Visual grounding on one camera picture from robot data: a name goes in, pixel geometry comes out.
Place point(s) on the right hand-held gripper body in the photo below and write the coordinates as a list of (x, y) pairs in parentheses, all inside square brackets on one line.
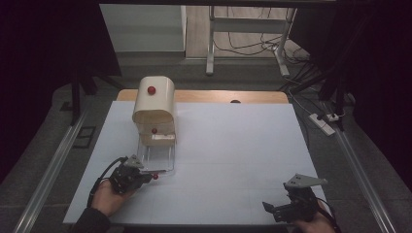
[(299, 200)]

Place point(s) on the person's left hand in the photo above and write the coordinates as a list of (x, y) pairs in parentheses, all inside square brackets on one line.
[(108, 199)]

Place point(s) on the person's right hand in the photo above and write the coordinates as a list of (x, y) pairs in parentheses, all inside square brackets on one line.
[(315, 225)]

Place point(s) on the cream drawer cabinet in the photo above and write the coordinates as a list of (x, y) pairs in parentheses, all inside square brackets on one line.
[(154, 100)]

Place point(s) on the white power strip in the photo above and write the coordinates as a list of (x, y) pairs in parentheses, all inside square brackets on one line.
[(321, 124)]

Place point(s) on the white metal desk frame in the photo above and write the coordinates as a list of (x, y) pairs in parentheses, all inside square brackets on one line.
[(210, 48)]

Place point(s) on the aluminium rail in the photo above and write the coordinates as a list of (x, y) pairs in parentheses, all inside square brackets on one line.
[(48, 178), (359, 174)]

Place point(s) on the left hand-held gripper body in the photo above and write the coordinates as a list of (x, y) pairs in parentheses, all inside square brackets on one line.
[(126, 178)]

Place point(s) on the black stand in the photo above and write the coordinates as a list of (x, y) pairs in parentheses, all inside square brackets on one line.
[(76, 97), (340, 93)]

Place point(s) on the white cabinet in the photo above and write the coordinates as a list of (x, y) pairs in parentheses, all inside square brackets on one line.
[(142, 29)]

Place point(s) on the black floor hatch frame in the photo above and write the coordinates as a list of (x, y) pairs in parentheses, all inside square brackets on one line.
[(85, 137)]

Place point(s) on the white table sheet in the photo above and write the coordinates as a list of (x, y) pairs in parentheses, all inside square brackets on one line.
[(226, 142)]

